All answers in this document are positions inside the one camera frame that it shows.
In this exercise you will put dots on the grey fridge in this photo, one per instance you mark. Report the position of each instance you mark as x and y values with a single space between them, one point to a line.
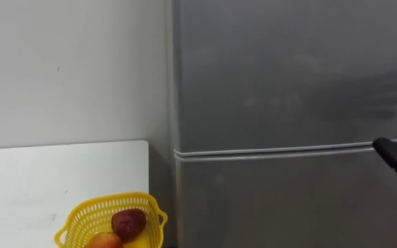
288 103

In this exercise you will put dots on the white desk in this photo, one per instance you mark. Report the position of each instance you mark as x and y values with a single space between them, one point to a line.
47 179

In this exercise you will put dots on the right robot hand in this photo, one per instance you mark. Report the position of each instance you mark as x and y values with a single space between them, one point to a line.
396 158

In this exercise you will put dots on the dark red fruit soft toy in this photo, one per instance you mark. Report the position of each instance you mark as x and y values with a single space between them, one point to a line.
129 224

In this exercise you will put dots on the yellow plastic basket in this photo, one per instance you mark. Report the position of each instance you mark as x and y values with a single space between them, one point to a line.
91 210

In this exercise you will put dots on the red yellow fruit soft toy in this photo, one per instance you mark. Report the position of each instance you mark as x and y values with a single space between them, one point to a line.
104 241

